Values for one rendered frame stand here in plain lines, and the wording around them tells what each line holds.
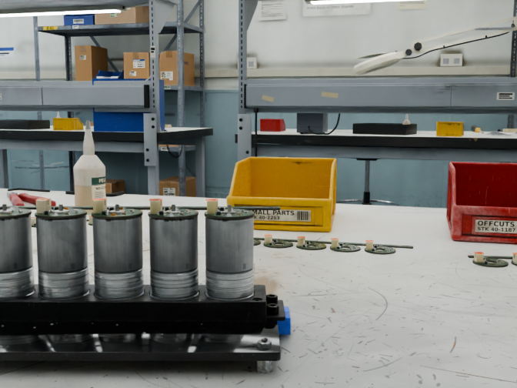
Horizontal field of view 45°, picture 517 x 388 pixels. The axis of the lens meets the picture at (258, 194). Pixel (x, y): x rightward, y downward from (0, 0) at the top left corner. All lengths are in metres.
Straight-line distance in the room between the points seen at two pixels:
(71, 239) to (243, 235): 0.08
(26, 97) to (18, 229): 2.84
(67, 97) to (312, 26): 2.32
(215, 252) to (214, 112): 4.68
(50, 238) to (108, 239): 0.03
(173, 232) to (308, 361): 0.09
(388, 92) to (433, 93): 0.17
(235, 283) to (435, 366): 0.10
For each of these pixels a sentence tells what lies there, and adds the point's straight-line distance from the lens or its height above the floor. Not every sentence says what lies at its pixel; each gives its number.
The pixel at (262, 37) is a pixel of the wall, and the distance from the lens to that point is 4.90.
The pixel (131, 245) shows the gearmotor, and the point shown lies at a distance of 0.31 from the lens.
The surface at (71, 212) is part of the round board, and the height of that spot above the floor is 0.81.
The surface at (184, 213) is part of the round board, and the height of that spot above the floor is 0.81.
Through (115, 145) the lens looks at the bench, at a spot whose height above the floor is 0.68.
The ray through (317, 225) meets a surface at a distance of 0.59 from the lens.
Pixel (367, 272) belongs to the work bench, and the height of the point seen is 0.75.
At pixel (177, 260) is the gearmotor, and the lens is 0.31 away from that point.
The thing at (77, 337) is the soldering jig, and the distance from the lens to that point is 0.30.
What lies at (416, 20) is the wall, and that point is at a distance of 4.74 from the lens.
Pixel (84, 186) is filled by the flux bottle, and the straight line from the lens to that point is 0.69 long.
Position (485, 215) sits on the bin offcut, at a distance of 0.57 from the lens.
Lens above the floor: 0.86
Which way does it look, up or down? 8 degrees down
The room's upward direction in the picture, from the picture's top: straight up
